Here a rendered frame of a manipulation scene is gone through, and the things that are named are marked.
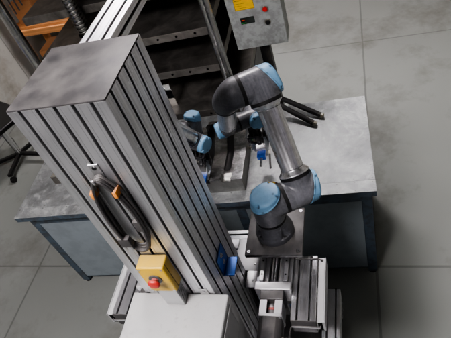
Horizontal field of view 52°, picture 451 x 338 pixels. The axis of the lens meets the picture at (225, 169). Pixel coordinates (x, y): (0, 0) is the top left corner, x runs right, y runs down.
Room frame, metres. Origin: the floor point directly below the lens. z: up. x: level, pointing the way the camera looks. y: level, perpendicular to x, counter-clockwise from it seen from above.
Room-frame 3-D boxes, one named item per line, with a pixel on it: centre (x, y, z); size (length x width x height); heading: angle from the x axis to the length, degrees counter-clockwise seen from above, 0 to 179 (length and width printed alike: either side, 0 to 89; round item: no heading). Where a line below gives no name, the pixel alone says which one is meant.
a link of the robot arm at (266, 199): (1.12, -0.10, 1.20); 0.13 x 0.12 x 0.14; 93
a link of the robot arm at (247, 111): (1.57, -0.18, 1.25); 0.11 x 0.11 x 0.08; 3
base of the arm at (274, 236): (1.12, -0.09, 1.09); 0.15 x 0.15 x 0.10
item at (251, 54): (2.92, 0.18, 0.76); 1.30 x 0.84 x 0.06; 68
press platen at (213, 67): (2.97, 0.17, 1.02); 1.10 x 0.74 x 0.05; 68
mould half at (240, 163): (1.88, -0.03, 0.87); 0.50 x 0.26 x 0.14; 158
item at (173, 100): (2.83, 0.17, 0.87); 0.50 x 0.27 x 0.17; 158
